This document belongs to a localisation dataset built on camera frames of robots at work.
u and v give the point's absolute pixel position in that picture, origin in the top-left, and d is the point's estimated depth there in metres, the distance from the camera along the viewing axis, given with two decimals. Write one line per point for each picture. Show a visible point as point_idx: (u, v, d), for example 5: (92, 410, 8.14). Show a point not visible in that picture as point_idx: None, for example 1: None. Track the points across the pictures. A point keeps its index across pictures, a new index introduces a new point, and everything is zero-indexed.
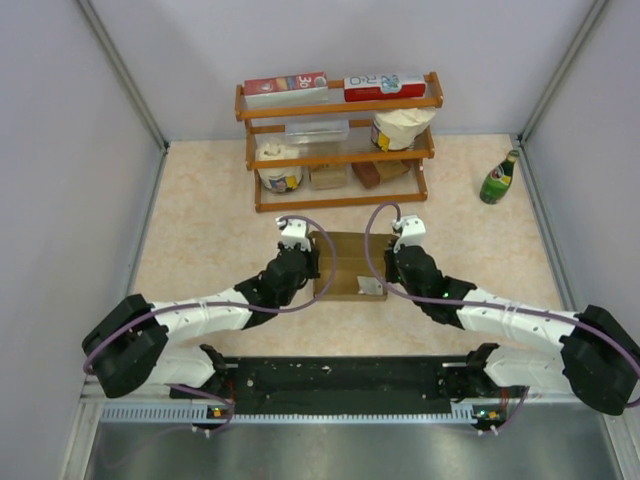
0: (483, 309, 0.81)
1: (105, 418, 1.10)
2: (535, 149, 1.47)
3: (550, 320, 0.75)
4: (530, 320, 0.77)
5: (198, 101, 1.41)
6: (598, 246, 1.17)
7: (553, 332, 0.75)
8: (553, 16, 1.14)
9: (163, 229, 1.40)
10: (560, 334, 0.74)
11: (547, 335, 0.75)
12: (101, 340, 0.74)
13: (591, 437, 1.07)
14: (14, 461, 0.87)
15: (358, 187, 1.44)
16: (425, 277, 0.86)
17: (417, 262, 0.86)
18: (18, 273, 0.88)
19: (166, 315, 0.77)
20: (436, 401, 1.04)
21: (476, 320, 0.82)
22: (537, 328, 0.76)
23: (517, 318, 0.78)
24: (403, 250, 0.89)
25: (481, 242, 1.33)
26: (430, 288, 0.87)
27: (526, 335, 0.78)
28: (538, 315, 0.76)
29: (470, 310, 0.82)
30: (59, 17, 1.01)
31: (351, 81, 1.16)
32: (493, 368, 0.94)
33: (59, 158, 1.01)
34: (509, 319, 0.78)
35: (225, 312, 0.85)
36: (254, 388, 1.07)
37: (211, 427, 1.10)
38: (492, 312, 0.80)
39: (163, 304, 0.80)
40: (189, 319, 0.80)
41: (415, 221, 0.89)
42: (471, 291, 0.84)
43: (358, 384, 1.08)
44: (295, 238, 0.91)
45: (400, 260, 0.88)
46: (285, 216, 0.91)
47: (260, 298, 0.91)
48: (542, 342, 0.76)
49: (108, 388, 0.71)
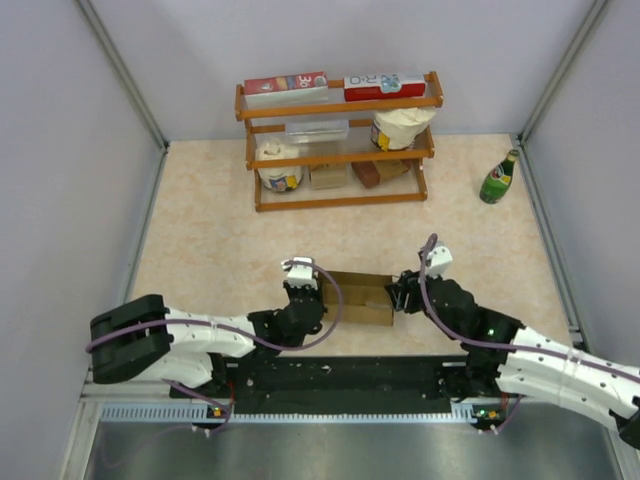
0: (539, 356, 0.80)
1: (105, 418, 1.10)
2: (535, 149, 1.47)
3: (617, 377, 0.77)
4: (596, 375, 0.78)
5: (198, 101, 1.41)
6: (598, 246, 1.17)
7: (624, 391, 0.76)
8: (554, 15, 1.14)
9: (163, 229, 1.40)
10: (632, 396, 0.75)
11: (618, 395, 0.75)
12: (110, 325, 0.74)
13: (591, 437, 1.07)
14: (14, 461, 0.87)
15: (358, 188, 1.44)
16: (466, 314, 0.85)
17: (457, 300, 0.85)
18: (18, 273, 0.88)
19: (177, 326, 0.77)
20: (436, 401, 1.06)
21: (528, 364, 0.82)
22: (605, 384, 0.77)
23: (581, 370, 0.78)
24: (438, 287, 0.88)
25: (481, 242, 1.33)
26: (469, 324, 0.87)
27: (588, 387, 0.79)
28: (604, 370, 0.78)
29: (526, 355, 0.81)
30: (59, 17, 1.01)
31: (351, 81, 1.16)
32: (507, 380, 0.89)
33: (58, 157, 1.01)
34: (573, 371, 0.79)
35: (231, 340, 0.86)
36: (254, 388, 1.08)
37: (211, 427, 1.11)
38: (553, 361, 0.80)
39: (178, 311, 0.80)
40: (196, 335, 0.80)
41: (443, 249, 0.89)
42: (520, 331, 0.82)
43: (357, 384, 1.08)
44: (302, 280, 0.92)
45: (438, 299, 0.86)
46: (290, 259, 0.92)
47: (268, 335, 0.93)
48: (607, 397, 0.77)
49: (96, 374, 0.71)
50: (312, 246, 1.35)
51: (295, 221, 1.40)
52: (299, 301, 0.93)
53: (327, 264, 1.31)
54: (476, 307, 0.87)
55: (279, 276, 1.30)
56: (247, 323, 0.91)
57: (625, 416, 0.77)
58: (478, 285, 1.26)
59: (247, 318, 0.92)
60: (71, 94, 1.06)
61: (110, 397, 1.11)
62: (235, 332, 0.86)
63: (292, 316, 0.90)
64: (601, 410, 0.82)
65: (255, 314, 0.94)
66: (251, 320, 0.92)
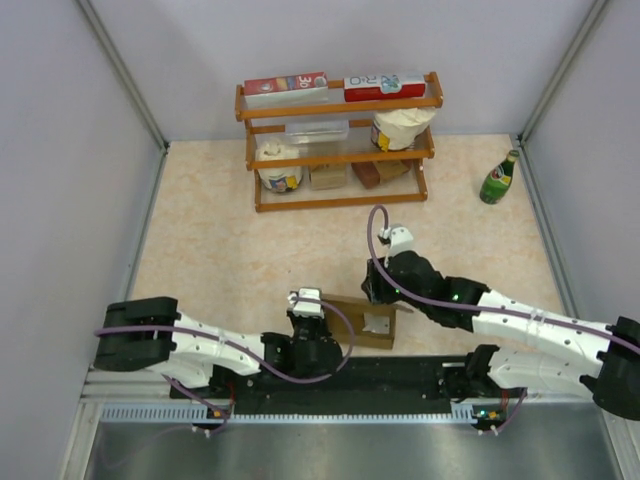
0: (504, 317, 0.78)
1: (105, 419, 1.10)
2: (535, 149, 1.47)
3: (581, 333, 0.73)
4: (560, 333, 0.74)
5: (198, 101, 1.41)
6: (597, 246, 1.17)
7: (588, 347, 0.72)
8: (554, 15, 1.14)
9: (163, 229, 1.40)
10: (596, 350, 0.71)
11: (582, 350, 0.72)
12: (122, 315, 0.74)
13: (591, 436, 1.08)
14: (14, 461, 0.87)
15: (358, 188, 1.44)
16: (425, 280, 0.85)
17: (412, 266, 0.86)
18: (19, 273, 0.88)
19: (183, 336, 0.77)
20: (435, 401, 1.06)
21: (494, 327, 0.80)
22: (570, 342, 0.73)
23: (545, 329, 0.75)
24: (397, 257, 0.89)
25: (481, 242, 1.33)
26: (432, 291, 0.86)
27: (554, 348, 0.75)
28: (567, 327, 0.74)
29: (490, 317, 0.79)
30: (59, 17, 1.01)
31: (351, 81, 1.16)
32: (496, 372, 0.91)
33: (58, 156, 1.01)
34: (537, 331, 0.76)
35: (236, 358, 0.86)
36: (254, 388, 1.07)
37: (211, 427, 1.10)
38: (517, 321, 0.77)
39: (188, 321, 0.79)
40: (199, 348, 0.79)
41: (400, 229, 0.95)
42: (484, 294, 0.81)
43: (358, 385, 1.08)
44: (311, 311, 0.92)
45: (394, 269, 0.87)
46: (296, 294, 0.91)
47: (276, 361, 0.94)
48: (573, 356, 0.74)
49: (97, 360, 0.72)
50: (312, 246, 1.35)
51: (295, 222, 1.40)
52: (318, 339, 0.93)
53: (327, 264, 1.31)
54: (438, 275, 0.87)
55: (278, 276, 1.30)
56: (258, 343, 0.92)
57: (593, 375, 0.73)
58: None
59: (259, 339, 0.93)
60: (72, 94, 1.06)
61: (110, 397, 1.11)
62: (242, 352, 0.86)
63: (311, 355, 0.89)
64: (574, 379, 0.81)
65: (269, 338, 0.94)
66: (263, 343, 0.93)
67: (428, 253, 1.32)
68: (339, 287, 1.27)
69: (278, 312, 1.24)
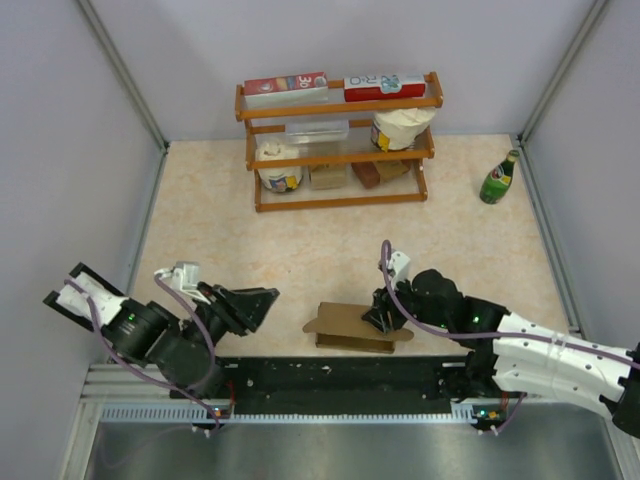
0: (524, 341, 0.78)
1: (105, 419, 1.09)
2: (535, 149, 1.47)
3: (603, 358, 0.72)
4: (581, 358, 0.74)
5: (198, 100, 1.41)
6: (598, 247, 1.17)
7: (610, 373, 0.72)
8: (553, 16, 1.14)
9: (163, 229, 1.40)
10: (618, 376, 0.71)
11: (603, 376, 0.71)
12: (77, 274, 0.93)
13: (592, 437, 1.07)
14: (14, 462, 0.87)
15: (358, 188, 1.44)
16: (450, 303, 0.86)
17: (438, 288, 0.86)
18: (19, 272, 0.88)
19: (67, 289, 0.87)
20: (436, 401, 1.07)
21: (516, 351, 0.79)
22: (591, 367, 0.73)
23: (567, 353, 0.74)
24: (420, 278, 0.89)
25: (482, 242, 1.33)
26: (454, 314, 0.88)
27: (574, 371, 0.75)
28: (589, 352, 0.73)
29: (511, 341, 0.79)
30: (60, 19, 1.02)
31: (351, 81, 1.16)
32: (503, 376, 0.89)
33: (58, 157, 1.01)
34: (558, 355, 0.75)
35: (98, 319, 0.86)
36: (254, 388, 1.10)
37: (211, 427, 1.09)
38: (538, 345, 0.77)
39: (84, 279, 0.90)
40: (74, 302, 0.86)
41: (397, 254, 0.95)
42: (505, 317, 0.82)
43: (358, 384, 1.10)
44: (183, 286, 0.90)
45: (419, 289, 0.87)
46: (157, 273, 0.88)
47: (118, 336, 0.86)
48: (593, 380, 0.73)
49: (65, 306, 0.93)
50: (312, 246, 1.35)
51: (295, 222, 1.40)
52: (186, 343, 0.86)
53: (327, 264, 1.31)
54: (460, 295, 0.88)
55: (278, 276, 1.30)
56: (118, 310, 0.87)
57: (612, 398, 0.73)
58: (477, 285, 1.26)
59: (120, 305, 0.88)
60: (73, 94, 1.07)
61: (110, 397, 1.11)
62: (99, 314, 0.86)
63: (158, 357, 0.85)
64: (592, 397, 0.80)
65: (130, 303, 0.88)
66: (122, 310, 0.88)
67: (428, 253, 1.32)
68: (339, 287, 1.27)
69: (278, 312, 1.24)
